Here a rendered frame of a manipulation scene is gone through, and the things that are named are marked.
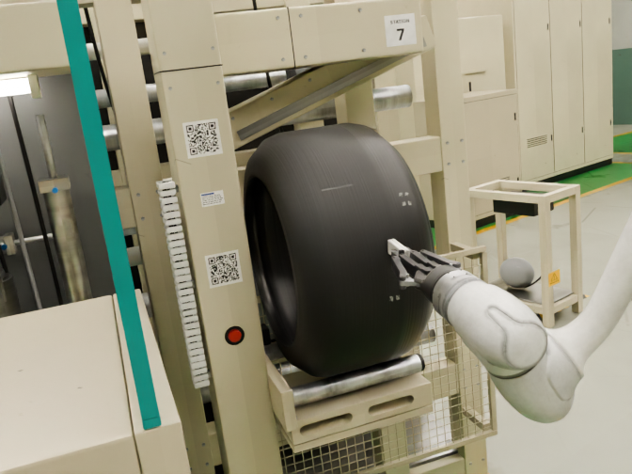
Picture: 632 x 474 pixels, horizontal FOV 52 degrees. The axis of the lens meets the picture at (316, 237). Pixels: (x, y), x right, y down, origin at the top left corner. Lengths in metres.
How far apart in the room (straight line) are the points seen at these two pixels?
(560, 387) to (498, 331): 0.19
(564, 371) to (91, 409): 0.71
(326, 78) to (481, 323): 1.08
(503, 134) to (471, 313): 5.68
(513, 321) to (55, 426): 0.62
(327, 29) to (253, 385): 0.92
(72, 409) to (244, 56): 1.10
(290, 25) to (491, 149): 4.93
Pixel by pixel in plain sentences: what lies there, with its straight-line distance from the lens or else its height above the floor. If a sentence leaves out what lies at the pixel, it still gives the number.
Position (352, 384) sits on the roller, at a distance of 1.57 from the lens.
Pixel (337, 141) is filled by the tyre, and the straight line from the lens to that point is 1.46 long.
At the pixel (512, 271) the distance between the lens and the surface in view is 4.29.
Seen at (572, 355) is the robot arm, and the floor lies 1.13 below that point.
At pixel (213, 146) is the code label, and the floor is 1.49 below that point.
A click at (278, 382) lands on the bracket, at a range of 1.52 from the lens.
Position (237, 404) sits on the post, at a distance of 1.59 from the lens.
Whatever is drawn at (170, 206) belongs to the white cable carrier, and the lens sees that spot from 1.43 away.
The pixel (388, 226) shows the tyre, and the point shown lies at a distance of 1.36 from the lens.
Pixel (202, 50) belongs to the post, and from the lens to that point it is 1.42.
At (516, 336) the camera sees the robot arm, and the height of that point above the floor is 1.22.
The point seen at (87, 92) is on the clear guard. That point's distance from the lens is 0.66.
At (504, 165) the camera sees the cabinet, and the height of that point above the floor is 0.54.
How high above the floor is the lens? 1.61
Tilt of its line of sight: 14 degrees down
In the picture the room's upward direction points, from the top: 7 degrees counter-clockwise
